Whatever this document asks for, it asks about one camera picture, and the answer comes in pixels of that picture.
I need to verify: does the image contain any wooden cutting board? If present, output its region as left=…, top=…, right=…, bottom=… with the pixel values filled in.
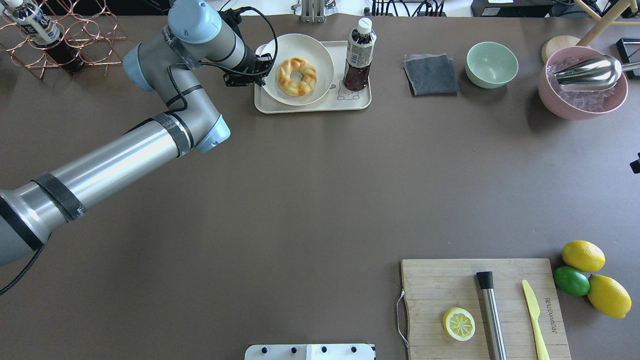
left=401, top=259, right=571, bottom=360

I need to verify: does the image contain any round wooden stand base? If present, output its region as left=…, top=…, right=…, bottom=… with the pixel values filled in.
left=541, top=35, right=598, bottom=64

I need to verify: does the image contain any copper wire bottle rack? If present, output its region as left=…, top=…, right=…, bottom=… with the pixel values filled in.
left=1, top=0, right=127, bottom=80

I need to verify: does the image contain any cream rabbit tray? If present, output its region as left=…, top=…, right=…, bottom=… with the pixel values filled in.
left=253, top=40, right=372, bottom=114

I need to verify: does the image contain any yellow lemon upper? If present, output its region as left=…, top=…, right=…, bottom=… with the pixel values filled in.
left=561, top=240, right=606, bottom=272

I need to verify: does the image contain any steel cylindrical muddler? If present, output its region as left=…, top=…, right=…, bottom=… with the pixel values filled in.
left=476, top=271, right=508, bottom=360

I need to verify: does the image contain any pink ice bowl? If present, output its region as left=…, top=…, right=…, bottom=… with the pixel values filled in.
left=538, top=46, right=629, bottom=120

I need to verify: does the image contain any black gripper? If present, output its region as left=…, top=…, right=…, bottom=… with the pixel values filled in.
left=223, top=53, right=274, bottom=87

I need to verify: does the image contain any bottle lying in rack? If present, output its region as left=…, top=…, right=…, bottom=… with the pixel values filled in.
left=2, top=0, right=85, bottom=74

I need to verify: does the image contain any steel ice scoop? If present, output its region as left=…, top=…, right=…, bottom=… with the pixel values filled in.
left=554, top=55, right=640, bottom=92

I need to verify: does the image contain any dark tea bottle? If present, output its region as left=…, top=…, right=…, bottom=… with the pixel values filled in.
left=342, top=17, right=377, bottom=92

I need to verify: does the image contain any yellow lemon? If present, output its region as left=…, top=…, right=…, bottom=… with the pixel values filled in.
left=561, top=240, right=606, bottom=272
left=587, top=275, right=633, bottom=319

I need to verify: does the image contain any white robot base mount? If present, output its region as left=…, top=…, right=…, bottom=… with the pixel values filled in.
left=244, top=342, right=377, bottom=360

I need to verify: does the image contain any half lemon slice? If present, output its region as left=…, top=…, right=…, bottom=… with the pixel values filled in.
left=442, top=307, right=476, bottom=342

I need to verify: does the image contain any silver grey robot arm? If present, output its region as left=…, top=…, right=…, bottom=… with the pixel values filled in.
left=0, top=0, right=275, bottom=265

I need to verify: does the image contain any green lime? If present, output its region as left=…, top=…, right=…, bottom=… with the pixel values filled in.
left=553, top=265, right=590, bottom=297

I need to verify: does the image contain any mint green bowl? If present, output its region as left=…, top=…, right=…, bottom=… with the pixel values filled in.
left=465, top=41, right=519, bottom=89

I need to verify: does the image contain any yellow plastic knife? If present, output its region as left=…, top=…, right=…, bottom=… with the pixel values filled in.
left=521, top=279, right=551, bottom=360

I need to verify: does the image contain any white round plate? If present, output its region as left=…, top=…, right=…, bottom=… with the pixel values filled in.
left=256, top=33, right=335, bottom=106

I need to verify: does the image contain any braided glazed donut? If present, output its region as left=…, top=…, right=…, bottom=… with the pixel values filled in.
left=276, top=57, right=318, bottom=97

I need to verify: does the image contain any grey folded cloth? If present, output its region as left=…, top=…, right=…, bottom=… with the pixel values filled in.
left=402, top=54, right=460, bottom=97

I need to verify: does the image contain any yellow lemon lower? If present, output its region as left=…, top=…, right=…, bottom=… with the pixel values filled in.
left=587, top=275, right=633, bottom=319

